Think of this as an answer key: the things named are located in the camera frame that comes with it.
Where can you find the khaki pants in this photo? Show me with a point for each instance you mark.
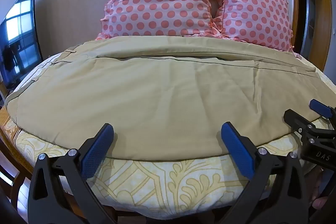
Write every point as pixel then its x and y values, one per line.
pixel 157 98

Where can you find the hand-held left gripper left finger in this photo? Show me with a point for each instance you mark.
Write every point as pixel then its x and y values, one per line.
pixel 97 150

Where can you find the yellow patterned bed sheet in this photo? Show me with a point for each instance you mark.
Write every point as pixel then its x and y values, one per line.
pixel 162 184

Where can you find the wooden bed frame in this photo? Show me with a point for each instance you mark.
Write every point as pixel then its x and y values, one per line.
pixel 11 168

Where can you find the black flat screen television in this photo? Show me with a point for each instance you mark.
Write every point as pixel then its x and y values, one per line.
pixel 18 37

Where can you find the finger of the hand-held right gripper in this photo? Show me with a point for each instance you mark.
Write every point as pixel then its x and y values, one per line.
pixel 295 119
pixel 319 108

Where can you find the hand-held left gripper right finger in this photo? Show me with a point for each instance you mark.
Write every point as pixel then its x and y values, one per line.
pixel 237 151

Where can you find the person's right hand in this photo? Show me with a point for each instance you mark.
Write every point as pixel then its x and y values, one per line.
pixel 319 203

